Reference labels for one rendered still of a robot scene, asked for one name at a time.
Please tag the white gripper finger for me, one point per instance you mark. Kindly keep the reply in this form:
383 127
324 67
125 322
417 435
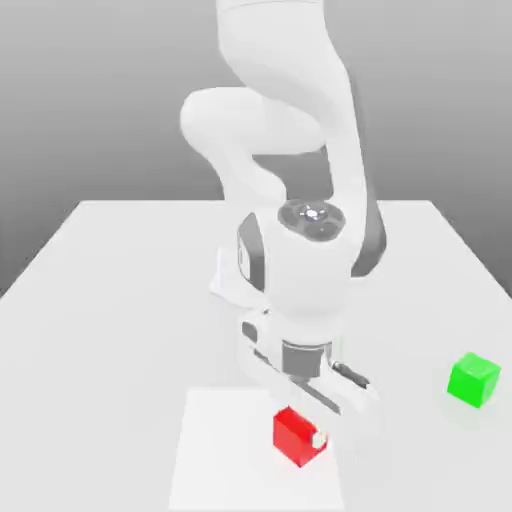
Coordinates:
318 439

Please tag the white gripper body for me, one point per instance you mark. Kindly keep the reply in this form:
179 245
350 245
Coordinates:
352 412

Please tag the small red cube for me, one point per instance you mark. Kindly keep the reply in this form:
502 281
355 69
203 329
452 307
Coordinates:
292 436

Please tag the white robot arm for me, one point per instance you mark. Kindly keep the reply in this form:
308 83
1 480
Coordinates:
280 120

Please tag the small green cube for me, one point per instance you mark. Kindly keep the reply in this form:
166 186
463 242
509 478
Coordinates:
472 380

